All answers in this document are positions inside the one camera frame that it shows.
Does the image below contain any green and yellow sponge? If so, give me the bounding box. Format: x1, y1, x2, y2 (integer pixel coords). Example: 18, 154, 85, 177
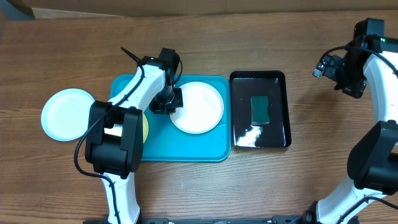
251, 96, 270, 125

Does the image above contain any black water tray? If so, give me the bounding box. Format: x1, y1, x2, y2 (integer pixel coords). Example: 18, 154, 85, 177
229, 70, 292, 149

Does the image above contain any yellow plate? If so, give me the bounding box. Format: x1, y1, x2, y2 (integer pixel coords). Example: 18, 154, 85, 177
142, 114, 149, 142

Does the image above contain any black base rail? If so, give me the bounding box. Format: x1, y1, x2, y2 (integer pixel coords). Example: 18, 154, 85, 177
83, 215, 360, 224

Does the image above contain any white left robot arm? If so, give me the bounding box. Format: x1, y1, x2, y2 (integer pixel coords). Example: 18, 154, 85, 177
77, 48, 183, 223

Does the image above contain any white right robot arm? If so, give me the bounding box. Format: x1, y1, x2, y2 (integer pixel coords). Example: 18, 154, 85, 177
293, 18, 397, 224

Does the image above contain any white plate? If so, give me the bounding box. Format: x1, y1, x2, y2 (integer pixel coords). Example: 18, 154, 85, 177
170, 82, 224, 134

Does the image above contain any teal plastic tray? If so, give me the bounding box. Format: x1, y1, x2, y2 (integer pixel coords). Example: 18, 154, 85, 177
109, 74, 232, 163

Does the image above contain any light blue plate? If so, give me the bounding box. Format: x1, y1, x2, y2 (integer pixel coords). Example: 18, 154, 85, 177
41, 88, 95, 141

